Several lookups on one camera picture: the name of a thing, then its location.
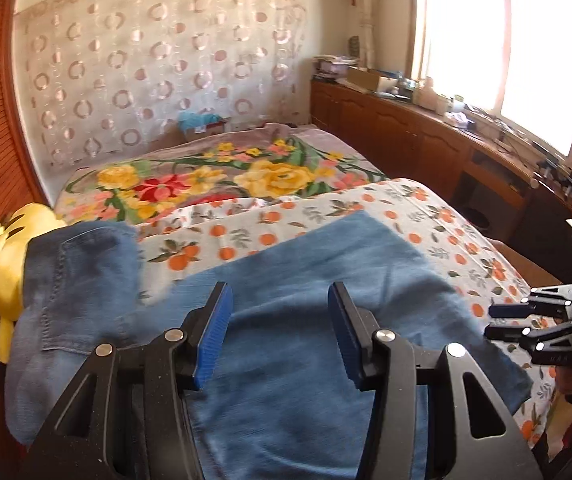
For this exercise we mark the woven hand fan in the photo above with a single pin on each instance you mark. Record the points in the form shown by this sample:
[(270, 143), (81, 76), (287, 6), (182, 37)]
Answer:
[(355, 46)]

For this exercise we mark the embroidered blue denim pants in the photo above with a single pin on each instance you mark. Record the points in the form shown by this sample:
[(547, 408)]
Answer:
[(291, 270)]

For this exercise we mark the person's right hand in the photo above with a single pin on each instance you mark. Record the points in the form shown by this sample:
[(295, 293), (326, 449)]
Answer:
[(566, 380)]

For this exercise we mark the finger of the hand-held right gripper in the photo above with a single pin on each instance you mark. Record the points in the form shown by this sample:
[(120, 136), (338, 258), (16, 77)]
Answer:
[(511, 332), (511, 311)]

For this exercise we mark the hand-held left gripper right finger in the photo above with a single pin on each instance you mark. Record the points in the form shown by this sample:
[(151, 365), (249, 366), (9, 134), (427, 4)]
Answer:
[(343, 340)]

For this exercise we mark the open cardboard box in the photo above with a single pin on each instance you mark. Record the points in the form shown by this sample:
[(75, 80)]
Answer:
[(368, 80)]

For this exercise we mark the plain blue denim pants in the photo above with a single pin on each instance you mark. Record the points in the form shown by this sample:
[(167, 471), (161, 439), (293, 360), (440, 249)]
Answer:
[(65, 285)]

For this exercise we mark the small white box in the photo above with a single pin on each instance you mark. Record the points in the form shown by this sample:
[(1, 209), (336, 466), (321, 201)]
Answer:
[(457, 118)]

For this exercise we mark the black electronic device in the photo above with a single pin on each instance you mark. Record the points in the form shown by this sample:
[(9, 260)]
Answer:
[(561, 177)]

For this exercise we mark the white plastic jug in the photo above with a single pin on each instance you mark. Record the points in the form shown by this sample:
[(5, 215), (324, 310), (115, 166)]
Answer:
[(428, 92)]

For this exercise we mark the long wooden cabinet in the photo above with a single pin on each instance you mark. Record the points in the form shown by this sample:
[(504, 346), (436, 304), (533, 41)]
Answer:
[(381, 125)]

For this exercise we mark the window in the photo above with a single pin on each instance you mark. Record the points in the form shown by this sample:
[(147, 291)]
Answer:
[(466, 35)]

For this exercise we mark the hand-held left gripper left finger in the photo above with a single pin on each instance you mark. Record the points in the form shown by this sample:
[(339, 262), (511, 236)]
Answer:
[(213, 340)]

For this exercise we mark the small cardboard box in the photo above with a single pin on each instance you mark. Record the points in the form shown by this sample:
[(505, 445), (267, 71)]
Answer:
[(210, 131)]

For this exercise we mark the yellow plush toy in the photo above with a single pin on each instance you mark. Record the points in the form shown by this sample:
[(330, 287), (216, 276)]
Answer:
[(20, 240)]

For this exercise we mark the circle pattern sheer curtain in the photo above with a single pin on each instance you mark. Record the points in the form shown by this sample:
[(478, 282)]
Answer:
[(155, 60)]

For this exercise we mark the pile of papers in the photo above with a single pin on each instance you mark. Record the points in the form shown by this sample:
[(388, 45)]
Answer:
[(333, 67)]

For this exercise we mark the orange print bed sheet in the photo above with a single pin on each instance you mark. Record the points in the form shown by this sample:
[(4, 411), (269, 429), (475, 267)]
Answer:
[(416, 210)]

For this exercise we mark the beige window curtain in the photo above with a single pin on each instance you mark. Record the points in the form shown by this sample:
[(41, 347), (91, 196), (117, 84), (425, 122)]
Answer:
[(367, 10)]

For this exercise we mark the floral blanket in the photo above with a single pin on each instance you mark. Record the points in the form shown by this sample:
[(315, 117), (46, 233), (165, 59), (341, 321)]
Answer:
[(276, 180)]

